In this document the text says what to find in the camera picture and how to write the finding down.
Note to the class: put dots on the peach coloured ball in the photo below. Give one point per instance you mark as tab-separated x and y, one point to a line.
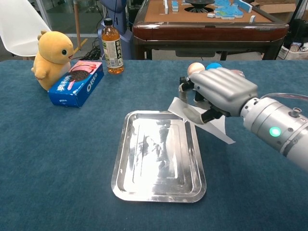
195	68

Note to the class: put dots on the brown mahjong table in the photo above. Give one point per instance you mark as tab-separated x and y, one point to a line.
204	31

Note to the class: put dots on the black mahjong table centre dome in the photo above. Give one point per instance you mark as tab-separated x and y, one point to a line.
198	5

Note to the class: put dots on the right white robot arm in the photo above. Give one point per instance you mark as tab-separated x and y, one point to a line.
269	120

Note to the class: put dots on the white chair with wooden legs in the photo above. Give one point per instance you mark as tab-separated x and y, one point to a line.
19	24

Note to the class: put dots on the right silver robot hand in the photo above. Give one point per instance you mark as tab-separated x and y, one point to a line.
221	89

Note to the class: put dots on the white paper sheet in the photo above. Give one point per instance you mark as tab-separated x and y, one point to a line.
216	127

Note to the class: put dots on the pile of blue mahjong tiles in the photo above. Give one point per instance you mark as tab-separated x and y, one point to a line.
228	10

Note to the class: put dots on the clear bottle with white label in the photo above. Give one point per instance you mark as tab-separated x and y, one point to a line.
183	79

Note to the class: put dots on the blue Oreo cookie box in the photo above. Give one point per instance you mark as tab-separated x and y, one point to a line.
77	89

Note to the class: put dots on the amber tea bottle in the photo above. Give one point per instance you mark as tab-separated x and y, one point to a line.
111	48

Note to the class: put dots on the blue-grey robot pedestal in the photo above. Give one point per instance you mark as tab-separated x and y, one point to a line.
120	14

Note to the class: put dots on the blue white mahjong tile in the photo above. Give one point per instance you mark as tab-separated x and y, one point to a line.
211	15
252	18

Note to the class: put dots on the wooden pole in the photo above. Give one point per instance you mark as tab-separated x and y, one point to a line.
77	24

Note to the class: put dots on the blue ball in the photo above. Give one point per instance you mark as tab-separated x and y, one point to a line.
214	66

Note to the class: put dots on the white storage box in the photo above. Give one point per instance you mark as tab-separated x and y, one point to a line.
293	50

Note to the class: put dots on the blue table cover cloth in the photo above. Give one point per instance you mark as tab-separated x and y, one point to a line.
72	156

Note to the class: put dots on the silver metal tray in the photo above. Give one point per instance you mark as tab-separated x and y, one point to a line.
156	156

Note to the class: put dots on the yellow plush toy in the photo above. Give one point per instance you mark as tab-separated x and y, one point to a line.
51	55

